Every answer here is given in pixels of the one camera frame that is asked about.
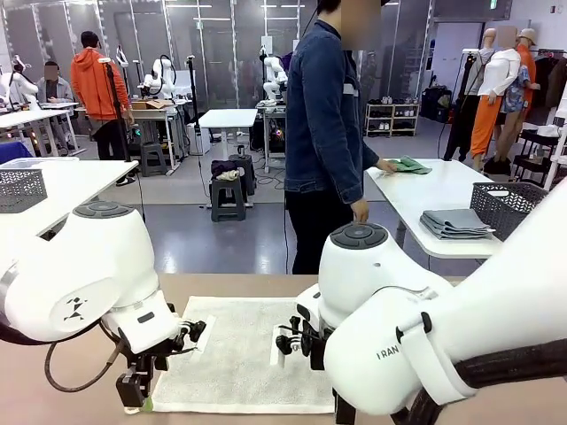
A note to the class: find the person in orange hoodie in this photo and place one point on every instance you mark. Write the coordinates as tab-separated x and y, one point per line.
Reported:
97	79

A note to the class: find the clothes rack dark garments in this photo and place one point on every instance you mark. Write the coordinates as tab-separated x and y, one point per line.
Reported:
549	79

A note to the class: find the black thin pole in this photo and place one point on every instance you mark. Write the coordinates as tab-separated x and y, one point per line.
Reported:
192	97

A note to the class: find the person's left forearm denim sleeve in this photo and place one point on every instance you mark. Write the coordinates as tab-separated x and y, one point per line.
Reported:
370	159

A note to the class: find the grey step stool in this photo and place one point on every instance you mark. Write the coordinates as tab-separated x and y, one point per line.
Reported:
153	159
228	199
247	172

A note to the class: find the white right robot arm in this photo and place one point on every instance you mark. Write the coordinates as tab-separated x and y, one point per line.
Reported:
376	283

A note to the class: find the person in denim jacket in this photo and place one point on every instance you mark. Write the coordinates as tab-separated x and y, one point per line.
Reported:
319	133

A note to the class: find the white standing desk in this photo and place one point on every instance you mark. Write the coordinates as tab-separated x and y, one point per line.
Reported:
228	117

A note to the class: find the seated person grey top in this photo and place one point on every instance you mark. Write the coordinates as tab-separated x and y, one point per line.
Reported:
55	88

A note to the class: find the white terry towel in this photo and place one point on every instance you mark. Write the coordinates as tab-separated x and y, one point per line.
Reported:
239	354

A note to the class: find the blue cloth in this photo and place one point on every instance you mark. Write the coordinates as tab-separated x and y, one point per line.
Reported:
13	150

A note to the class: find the open cardboard box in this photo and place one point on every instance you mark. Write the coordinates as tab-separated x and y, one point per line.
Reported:
148	105

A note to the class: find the dark grey plastic basket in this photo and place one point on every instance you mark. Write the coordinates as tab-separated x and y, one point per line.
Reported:
505	208

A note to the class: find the white rectangular table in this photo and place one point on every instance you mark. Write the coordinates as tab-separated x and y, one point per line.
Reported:
88	177

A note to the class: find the wooden shoe shelf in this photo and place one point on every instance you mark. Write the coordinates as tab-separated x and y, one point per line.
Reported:
394	119

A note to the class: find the white wall panel box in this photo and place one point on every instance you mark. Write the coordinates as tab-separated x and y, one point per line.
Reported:
266	42

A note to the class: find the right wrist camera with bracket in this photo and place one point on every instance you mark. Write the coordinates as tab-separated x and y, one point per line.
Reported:
279	350

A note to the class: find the dark and beige clothes pile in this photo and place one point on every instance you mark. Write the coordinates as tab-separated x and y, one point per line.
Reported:
226	170

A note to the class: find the person's left hand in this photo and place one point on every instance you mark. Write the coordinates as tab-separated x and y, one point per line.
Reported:
387	166

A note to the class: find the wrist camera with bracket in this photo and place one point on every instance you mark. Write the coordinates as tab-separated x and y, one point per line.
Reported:
279	350
204	332

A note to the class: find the black tripod pole with camera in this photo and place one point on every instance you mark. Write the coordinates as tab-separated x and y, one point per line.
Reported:
116	110

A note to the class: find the white workbench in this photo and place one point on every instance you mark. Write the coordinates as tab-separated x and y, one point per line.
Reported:
150	115

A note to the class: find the mannequin white blouse orange skirt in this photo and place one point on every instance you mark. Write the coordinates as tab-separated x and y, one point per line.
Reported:
500	75

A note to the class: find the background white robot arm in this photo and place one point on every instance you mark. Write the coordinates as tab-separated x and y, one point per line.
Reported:
159	79
274	75
17	84

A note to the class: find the black bags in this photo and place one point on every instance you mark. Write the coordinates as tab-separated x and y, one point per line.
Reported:
436	104

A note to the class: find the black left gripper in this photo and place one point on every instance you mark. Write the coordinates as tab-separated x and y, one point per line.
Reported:
148	362

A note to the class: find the person's right hand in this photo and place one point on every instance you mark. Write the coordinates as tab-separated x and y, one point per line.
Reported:
361	212

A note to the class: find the white rounded side table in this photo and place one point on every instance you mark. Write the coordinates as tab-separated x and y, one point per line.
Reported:
421	195

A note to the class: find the black tripod with trousers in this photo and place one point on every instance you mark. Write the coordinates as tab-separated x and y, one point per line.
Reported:
458	119

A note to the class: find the black trolley cart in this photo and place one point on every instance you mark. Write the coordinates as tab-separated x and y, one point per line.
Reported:
536	152

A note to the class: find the teal green towel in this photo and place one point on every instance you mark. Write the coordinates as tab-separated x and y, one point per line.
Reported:
412	164

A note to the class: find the bare head white mannequin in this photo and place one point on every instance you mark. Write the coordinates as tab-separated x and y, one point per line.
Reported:
487	44

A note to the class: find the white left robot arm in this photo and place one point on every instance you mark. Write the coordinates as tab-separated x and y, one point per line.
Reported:
80	274

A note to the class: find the small mannequin patterned shirt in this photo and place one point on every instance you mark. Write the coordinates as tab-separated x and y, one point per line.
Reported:
516	93

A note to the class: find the light grey plastic basket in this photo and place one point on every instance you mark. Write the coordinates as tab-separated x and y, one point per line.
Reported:
22	188

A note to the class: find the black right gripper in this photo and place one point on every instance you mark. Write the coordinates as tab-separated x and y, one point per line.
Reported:
344	405

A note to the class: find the white computer case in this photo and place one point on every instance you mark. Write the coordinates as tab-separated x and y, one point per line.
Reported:
201	137

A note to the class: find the white long table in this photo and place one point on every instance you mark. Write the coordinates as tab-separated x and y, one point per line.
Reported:
35	117

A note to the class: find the mannequin beige hat orange shirt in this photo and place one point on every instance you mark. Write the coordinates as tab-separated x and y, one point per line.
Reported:
527	48

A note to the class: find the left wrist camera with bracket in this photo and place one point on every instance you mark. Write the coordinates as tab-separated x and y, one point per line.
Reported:
204	332

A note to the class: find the person's right forearm denim sleeve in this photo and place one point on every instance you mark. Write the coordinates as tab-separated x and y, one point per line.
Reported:
347	177

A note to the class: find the grey folded towel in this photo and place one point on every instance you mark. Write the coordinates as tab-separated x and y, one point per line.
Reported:
456	223

